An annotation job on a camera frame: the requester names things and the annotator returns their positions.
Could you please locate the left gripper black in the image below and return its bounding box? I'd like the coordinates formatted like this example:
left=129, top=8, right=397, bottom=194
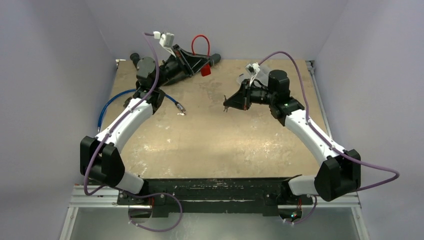
left=154, top=45, right=210, bottom=89

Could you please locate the red cable lock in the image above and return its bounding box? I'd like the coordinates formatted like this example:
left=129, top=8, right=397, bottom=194
left=191, top=34, right=212, bottom=77

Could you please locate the small key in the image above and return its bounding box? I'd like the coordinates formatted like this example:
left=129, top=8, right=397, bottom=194
left=223, top=95, right=229, bottom=113

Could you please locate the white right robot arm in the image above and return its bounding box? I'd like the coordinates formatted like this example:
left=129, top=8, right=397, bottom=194
left=223, top=69, right=361, bottom=204

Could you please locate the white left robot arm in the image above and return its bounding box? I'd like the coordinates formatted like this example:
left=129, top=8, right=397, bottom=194
left=80, top=44, right=221, bottom=205

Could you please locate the clear plastic organizer box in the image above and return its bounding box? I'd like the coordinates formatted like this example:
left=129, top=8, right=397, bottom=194
left=236, top=65, right=271, bottom=87

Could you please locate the small hammer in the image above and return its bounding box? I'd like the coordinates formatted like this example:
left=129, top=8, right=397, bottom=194
left=123, top=97, right=132, bottom=108

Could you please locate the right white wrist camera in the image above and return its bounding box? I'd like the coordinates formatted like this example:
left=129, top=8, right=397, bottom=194
left=245, top=62, right=261, bottom=86

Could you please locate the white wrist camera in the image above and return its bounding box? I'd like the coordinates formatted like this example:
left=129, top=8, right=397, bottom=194
left=245, top=62, right=261, bottom=86
left=153, top=31, right=176, bottom=57

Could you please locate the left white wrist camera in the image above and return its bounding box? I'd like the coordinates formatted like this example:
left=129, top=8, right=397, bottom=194
left=153, top=31, right=176, bottom=57

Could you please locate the blue hose with metal fitting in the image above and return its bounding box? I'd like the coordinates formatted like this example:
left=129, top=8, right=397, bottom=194
left=96, top=88, right=187, bottom=134

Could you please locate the black corrugated hose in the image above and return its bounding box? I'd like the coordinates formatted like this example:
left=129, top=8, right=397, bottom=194
left=129, top=52, right=222, bottom=72

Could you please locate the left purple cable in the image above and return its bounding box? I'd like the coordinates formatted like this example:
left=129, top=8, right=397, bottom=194
left=83, top=32, right=183, bottom=233

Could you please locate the purple cable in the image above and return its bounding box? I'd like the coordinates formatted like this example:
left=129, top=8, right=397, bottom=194
left=83, top=32, right=183, bottom=233
left=258, top=51, right=400, bottom=226

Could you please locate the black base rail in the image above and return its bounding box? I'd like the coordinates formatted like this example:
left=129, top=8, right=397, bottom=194
left=117, top=177, right=313, bottom=218

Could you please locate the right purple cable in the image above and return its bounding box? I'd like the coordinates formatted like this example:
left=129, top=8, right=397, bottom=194
left=258, top=51, right=400, bottom=226

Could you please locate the aluminium frame rail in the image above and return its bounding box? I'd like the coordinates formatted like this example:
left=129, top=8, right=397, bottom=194
left=59, top=185, right=150, bottom=240

